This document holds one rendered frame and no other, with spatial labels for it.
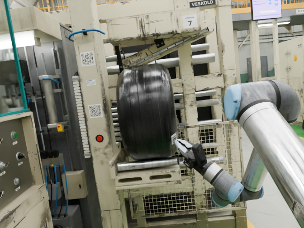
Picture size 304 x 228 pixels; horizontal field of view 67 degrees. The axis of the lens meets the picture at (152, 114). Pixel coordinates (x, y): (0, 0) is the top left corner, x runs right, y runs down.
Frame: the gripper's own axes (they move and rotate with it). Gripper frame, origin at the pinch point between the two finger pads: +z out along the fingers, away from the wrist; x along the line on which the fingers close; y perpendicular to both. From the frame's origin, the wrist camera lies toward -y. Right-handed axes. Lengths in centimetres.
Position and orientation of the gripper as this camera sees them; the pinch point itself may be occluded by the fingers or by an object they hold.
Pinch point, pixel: (176, 140)
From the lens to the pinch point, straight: 115.9
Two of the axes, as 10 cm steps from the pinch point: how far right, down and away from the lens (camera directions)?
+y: -0.6, 6.7, 7.4
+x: 7.1, -4.9, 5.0
